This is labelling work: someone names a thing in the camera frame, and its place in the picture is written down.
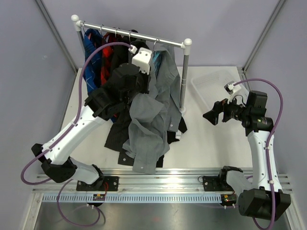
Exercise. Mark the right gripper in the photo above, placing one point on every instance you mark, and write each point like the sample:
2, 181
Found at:
219, 107

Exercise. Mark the grey shirt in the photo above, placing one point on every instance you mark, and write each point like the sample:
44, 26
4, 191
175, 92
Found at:
154, 114

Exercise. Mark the teal hanger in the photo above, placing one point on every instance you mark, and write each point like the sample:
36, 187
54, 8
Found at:
157, 61

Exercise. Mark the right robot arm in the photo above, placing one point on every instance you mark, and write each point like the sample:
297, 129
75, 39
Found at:
263, 198

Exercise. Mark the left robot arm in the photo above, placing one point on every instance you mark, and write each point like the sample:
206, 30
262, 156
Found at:
111, 98

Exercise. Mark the black hanging shirt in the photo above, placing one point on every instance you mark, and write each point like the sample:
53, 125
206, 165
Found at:
120, 53

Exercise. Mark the red plaid shirt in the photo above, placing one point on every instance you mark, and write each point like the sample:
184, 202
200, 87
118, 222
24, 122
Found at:
107, 55

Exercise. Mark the blue shirt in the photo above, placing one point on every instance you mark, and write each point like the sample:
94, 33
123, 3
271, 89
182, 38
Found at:
92, 40

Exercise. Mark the white plastic basket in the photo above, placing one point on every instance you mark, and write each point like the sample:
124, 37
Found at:
209, 87

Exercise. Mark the metal clothes rack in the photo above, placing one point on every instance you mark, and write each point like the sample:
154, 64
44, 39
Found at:
79, 25

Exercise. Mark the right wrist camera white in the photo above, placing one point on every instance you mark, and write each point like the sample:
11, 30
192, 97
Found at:
233, 90

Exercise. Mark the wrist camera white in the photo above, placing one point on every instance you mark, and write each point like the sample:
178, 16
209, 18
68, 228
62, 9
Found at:
141, 58
233, 90

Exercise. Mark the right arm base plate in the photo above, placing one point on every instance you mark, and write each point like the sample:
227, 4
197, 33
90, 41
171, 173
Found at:
215, 184

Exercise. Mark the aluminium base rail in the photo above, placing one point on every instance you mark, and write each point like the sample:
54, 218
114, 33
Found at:
163, 181

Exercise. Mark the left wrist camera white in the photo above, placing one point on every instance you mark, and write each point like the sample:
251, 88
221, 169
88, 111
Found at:
141, 58

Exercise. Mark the slotted cable duct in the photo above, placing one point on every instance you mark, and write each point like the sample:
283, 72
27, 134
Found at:
133, 198

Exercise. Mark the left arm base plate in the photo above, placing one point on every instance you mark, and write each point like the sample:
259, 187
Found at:
110, 183

